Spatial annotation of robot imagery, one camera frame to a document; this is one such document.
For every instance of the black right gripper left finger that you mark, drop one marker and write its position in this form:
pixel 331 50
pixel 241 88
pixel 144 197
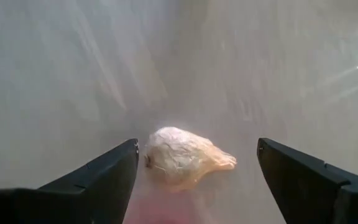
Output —
pixel 57 205

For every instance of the white garlic bulb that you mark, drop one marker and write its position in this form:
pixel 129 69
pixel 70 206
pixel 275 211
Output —
pixel 182 155

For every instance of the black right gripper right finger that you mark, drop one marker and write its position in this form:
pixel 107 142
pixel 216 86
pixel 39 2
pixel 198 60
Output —
pixel 322 202

